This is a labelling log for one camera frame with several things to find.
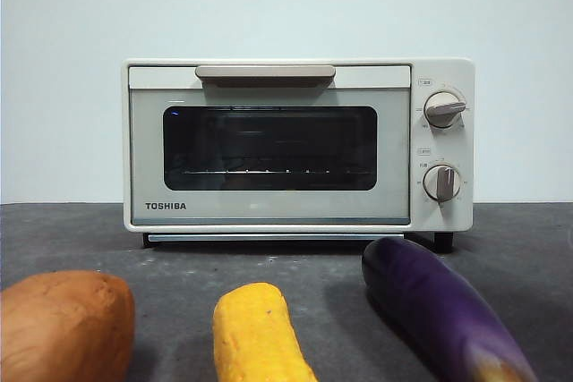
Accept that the yellow corn cob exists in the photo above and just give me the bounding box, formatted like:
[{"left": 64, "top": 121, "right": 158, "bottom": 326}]
[{"left": 211, "top": 282, "right": 320, "bottom": 382}]

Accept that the purple eggplant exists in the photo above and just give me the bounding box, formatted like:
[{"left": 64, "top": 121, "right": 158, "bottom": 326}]
[{"left": 361, "top": 237, "right": 538, "bottom": 382}]

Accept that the glass oven door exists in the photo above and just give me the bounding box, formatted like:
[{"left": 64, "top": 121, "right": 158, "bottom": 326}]
[{"left": 128, "top": 64, "right": 412, "bottom": 226}]

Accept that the metal wire oven rack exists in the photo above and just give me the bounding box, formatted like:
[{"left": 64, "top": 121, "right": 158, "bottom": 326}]
[{"left": 178, "top": 168, "right": 355, "bottom": 176}]

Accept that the orange-brown sweet potato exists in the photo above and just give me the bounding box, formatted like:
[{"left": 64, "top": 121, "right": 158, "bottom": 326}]
[{"left": 0, "top": 269, "right": 136, "bottom": 382}]

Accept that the beige knob with sideways grip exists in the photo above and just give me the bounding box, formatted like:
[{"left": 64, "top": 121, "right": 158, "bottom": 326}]
[{"left": 423, "top": 90, "right": 467, "bottom": 129}]

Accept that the beige oven door handle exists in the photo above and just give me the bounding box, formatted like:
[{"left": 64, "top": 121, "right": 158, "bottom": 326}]
[{"left": 194, "top": 64, "right": 336, "bottom": 88}]

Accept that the white Toshiba toaster oven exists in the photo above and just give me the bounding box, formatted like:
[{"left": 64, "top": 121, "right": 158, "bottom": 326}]
[{"left": 120, "top": 57, "right": 476, "bottom": 252}]

